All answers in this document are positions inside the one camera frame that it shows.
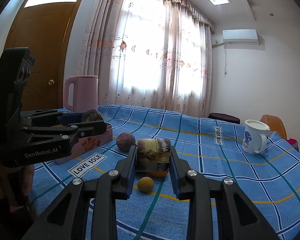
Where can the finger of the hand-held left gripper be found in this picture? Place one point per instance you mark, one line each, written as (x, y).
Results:
(72, 117)
(90, 128)

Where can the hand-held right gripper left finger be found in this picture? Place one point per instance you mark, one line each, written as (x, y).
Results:
(129, 180)

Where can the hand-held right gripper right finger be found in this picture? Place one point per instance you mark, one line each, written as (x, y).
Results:
(176, 180)

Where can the dark mangosteen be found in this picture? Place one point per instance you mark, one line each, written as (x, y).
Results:
(92, 115)

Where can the pink floral tin box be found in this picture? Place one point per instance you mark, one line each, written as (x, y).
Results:
(90, 143)

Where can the brown kiwi back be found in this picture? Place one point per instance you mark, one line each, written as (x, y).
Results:
(145, 185)

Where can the orange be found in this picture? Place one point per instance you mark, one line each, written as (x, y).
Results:
(160, 174)

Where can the purple passion fruit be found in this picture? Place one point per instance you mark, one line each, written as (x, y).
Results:
(125, 142)

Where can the pink electric kettle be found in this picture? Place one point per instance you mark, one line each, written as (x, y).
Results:
(85, 92)

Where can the blue plaid tablecloth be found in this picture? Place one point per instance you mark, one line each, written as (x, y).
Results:
(215, 167)

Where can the brass door knob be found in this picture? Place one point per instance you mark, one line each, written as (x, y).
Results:
(51, 82)

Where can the brown wooden door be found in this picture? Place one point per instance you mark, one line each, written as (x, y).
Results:
(45, 42)

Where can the dark round stool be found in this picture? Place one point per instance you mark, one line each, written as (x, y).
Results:
(223, 118)

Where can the white mug with blue print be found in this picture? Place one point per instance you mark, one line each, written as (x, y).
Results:
(252, 137)

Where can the sheer floral curtain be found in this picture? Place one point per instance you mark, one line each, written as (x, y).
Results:
(145, 55)

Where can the orange chair back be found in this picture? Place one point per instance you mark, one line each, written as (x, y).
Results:
(275, 125)

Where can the pink cloth item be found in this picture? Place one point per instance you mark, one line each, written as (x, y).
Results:
(293, 143)

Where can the white air conditioner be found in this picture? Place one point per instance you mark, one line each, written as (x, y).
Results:
(240, 36)

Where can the yellow duct piece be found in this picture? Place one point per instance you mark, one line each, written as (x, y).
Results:
(217, 44)

